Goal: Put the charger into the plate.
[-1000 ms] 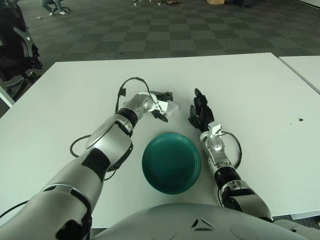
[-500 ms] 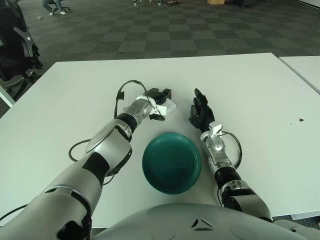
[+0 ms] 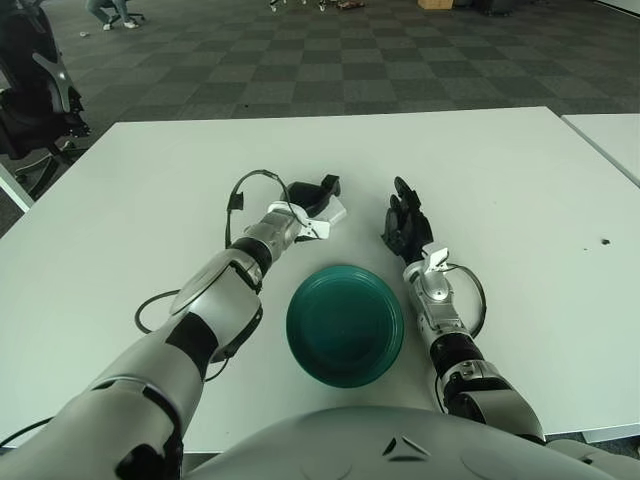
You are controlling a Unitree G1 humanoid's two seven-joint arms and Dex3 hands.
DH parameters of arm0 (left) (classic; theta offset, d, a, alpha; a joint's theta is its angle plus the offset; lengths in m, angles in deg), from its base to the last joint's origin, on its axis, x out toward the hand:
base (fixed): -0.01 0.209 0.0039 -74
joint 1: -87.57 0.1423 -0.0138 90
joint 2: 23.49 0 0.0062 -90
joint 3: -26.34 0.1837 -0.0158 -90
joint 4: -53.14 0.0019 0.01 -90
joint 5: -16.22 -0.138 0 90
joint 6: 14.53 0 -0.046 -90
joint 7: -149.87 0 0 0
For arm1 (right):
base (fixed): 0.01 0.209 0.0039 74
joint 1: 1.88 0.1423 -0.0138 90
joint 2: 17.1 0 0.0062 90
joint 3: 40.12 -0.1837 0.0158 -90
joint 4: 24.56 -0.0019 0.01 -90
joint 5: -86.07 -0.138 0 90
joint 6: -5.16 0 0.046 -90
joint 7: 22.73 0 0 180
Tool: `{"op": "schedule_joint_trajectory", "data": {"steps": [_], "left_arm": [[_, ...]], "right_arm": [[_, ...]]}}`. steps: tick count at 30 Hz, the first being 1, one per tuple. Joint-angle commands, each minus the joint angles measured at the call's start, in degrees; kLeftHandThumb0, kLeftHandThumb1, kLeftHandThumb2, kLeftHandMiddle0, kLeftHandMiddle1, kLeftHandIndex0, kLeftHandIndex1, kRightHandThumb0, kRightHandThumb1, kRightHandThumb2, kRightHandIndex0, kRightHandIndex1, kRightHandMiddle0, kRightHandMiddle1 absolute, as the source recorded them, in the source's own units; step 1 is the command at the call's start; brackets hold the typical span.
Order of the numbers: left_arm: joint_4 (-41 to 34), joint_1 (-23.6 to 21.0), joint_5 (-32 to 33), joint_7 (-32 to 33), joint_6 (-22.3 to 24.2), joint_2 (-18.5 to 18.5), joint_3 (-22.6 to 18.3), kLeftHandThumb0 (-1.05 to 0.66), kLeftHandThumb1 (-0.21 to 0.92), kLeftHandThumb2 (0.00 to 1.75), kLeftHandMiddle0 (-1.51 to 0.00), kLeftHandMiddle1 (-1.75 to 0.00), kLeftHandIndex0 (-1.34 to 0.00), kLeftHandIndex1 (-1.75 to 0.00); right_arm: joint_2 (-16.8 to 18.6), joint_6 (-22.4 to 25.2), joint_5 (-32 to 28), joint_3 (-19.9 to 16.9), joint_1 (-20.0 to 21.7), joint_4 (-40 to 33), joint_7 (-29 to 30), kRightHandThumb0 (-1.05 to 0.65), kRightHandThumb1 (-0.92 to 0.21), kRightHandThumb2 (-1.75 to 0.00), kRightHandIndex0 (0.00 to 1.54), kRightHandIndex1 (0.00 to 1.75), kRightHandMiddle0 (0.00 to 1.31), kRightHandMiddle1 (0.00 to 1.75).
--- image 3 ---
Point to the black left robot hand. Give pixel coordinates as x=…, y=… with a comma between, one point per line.
x=307, y=197

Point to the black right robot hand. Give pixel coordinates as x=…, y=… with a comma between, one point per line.
x=407, y=225

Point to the white charger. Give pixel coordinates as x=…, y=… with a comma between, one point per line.
x=337, y=212

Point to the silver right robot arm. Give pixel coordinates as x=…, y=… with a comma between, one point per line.
x=450, y=320

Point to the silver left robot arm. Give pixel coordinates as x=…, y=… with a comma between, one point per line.
x=210, y=305

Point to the green plate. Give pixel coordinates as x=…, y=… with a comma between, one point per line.
x=345, y=327

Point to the grey robot torso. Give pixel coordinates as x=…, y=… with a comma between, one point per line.
x=400, y=445

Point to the cardboard box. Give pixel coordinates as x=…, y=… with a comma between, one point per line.
x=435, y=4

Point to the seated person in jeans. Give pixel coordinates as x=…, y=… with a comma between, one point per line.
x=107, y=10

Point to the black office chair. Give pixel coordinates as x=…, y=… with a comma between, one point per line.
x=35, y=100

